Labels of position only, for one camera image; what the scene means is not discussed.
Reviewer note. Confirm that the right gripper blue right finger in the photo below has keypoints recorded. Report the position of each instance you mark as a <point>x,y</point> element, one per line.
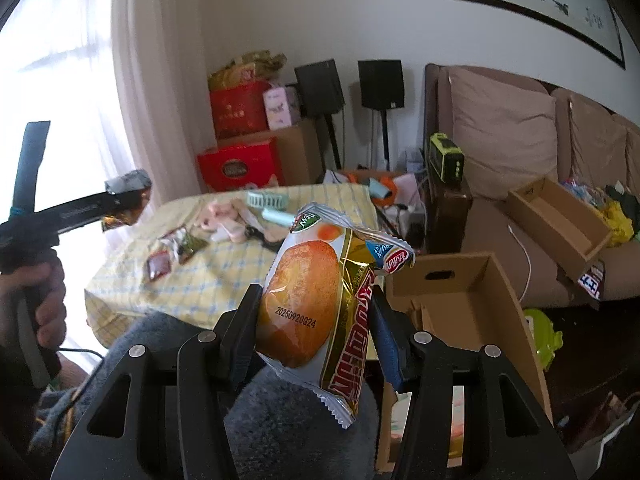
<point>391,332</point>

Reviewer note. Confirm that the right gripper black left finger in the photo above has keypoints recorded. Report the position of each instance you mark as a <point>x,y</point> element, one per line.
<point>241,336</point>

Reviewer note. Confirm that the orange yellow chip bag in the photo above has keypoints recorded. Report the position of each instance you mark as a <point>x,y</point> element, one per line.
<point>312,324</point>

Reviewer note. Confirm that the silver snack packet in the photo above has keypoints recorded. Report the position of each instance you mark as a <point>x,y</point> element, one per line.
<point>131,193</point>

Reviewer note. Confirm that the mint green handheld fan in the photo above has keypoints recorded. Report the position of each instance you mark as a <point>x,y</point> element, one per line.
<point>272,206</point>

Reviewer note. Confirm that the brown wooden folding fan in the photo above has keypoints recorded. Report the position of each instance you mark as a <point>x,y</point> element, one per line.
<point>420,317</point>

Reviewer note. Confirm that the person's left hand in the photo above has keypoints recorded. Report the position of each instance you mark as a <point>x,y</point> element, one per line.
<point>50,315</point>

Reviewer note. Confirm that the large cardboard box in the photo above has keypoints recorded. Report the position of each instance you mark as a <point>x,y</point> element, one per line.
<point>479,405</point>

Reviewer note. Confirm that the yellow plaid tablecloth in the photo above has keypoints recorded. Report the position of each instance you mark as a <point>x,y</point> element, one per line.
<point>197,292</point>

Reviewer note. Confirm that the green pea snack packet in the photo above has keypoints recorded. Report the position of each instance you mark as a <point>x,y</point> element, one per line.
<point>182,244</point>

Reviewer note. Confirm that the red snack packet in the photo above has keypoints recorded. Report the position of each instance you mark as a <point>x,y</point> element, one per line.
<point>158,265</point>

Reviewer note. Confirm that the pink handheld fan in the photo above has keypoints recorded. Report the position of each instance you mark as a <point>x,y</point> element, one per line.
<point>228,221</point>

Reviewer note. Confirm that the brown sofa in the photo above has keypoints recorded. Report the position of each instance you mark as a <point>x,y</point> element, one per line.
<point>457,221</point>

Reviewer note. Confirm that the green cartoon lunchbox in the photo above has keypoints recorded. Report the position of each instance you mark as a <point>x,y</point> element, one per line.
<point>547,340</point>

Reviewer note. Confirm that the red chocolate gift box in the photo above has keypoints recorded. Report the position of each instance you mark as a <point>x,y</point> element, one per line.
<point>242,166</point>

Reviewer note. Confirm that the brown carton under bags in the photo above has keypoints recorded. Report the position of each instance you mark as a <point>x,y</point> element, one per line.
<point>298,149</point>

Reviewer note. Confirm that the green portable radio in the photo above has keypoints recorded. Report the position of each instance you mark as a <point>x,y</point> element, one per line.
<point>446,158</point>

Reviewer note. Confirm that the white sheer curtain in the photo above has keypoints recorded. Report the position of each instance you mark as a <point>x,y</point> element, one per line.
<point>122,84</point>

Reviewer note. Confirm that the cardboard tray on sofa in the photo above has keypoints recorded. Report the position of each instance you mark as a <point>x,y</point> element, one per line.
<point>567,229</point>

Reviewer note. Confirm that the pink tissue box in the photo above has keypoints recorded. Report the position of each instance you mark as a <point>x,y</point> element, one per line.
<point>282,107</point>

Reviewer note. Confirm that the beige sofa pillow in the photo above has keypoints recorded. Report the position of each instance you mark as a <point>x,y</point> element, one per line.
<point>507,134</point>
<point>598,144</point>

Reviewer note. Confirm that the red tea gift bag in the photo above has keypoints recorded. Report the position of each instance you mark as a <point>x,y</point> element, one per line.
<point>239,110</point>

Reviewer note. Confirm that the left black speaker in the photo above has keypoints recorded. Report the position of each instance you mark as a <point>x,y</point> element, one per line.
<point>320,88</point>

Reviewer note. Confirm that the black speaker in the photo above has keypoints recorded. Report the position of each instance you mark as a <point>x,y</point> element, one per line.
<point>382,84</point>
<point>320,88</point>

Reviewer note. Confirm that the right black speaker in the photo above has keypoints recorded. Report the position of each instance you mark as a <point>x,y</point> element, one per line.
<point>382,84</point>

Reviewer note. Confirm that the brown paper bag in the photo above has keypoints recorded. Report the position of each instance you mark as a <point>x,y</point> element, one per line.
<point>247,68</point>

